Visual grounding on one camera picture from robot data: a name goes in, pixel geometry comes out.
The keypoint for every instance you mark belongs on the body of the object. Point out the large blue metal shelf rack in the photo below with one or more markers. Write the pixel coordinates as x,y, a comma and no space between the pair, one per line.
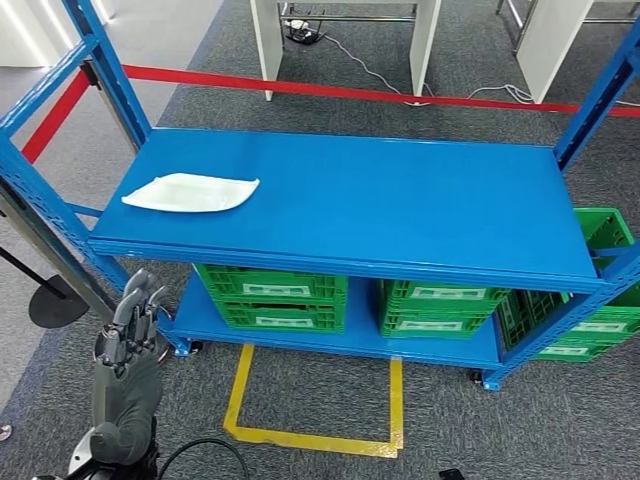
350,199

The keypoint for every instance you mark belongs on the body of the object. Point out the yellow floor marking tape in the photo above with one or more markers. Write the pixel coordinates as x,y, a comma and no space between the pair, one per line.
395,411

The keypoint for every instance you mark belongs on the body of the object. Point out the white power strip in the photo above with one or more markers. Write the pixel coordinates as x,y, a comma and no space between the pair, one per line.
299,26

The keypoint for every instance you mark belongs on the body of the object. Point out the white desk panel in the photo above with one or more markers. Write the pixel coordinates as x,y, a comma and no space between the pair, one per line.
550,46

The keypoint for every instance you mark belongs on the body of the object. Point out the green plastic crate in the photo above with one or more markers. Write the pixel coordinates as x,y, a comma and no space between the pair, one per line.
275,291
600,331
435,308

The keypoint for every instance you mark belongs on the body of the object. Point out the short red barrier belt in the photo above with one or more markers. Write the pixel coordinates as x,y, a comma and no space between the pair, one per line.
52,119

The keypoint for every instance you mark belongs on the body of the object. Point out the long red barrier belt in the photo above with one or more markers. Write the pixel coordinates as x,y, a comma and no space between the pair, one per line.
300,87

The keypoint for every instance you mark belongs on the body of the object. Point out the small black object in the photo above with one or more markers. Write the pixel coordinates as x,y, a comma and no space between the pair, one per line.
450,475

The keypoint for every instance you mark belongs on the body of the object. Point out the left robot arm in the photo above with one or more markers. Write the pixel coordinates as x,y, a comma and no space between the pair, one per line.
82,457

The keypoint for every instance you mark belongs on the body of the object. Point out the silver stanchion holding belts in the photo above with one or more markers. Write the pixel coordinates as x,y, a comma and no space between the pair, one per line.
112,112

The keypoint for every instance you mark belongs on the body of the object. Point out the white curved plastic part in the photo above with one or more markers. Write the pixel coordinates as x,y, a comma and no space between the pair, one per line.
190,193

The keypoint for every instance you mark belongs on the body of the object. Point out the white desk with metal bar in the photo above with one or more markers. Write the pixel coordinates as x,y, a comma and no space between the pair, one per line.
267,46

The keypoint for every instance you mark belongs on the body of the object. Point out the grey slanted metal pole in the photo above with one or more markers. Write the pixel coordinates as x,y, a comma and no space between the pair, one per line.
50,248

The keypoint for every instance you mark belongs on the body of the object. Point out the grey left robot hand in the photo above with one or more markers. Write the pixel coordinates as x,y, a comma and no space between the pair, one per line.
125,397

